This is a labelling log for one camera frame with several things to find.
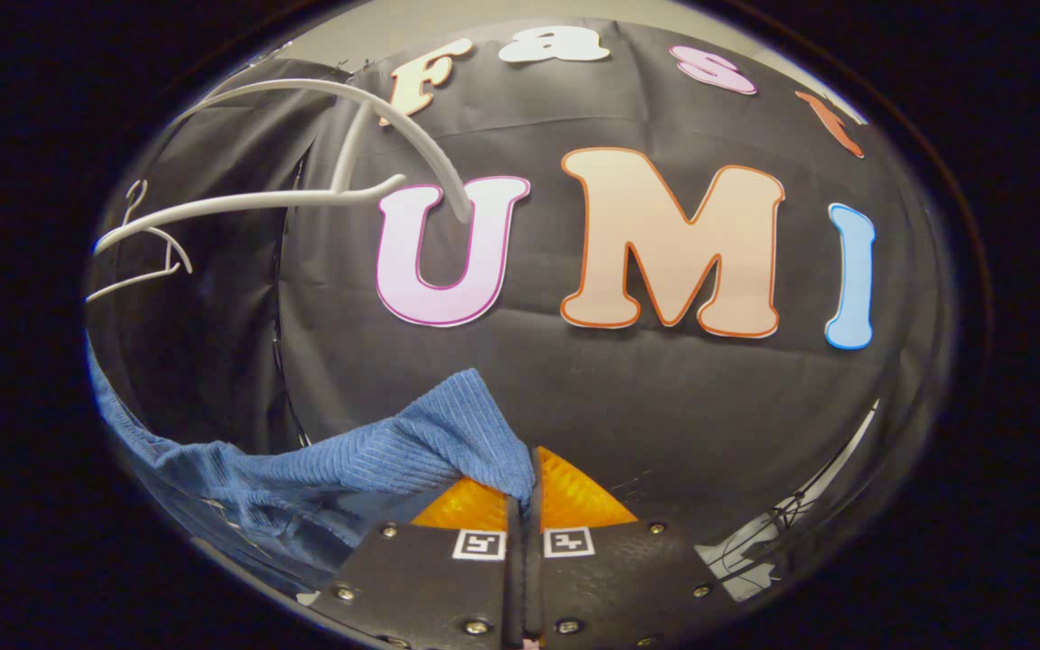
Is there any white plastic hanger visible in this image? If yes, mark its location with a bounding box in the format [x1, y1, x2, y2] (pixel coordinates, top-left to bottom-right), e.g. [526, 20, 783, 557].
[91, 79, 476, 258]
[85, 179, 194, 303]

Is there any black tripod stand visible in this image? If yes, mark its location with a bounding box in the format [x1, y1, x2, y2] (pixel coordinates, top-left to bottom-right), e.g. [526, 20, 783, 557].
[719, 492, 832, 579]

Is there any blue corduroy shirt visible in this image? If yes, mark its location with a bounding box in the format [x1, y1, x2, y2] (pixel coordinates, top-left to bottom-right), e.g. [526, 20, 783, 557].
[85, 334, 536, 592]

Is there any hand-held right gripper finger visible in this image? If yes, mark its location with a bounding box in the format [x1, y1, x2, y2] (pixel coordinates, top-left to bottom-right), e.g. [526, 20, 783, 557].
[306, 477, 523, 650]
[523, 446, 745, 650]

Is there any black backdrop cloth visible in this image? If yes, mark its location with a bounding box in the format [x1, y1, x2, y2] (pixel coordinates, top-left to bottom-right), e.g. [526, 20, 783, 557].
[87, 18, 959, 597]

